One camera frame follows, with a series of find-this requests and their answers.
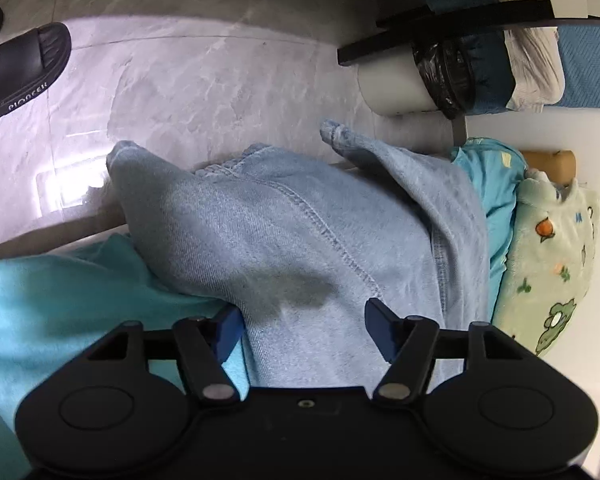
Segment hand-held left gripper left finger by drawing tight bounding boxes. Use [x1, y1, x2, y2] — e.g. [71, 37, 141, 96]
[75, 306, 246, 406]

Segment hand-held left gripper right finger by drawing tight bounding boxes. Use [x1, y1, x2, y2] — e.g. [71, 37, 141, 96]
[365, 298, 538, 406]

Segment light blue denim jeans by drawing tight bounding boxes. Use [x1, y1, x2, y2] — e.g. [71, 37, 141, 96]
[106, 120, 491, 391]

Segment green dinosaur print blanket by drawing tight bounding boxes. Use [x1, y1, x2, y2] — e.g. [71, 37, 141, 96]
[490, 175, 600, 358]

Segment teal printed bed sheet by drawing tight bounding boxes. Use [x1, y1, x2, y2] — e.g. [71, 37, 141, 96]
[0, 137, 529, 480]

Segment white trash bin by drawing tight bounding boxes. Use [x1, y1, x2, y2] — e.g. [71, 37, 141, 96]
[357, 50, 469, 118]

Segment black trash bag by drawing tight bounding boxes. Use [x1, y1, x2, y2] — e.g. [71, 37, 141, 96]
[411, 37, 477, 121]

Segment beige pillow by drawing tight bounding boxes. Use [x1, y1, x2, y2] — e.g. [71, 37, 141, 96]
[474, 0, 567, 114]

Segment blue quilted cushion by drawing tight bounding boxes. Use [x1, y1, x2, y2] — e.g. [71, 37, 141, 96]
[556, 26, 600, 112]

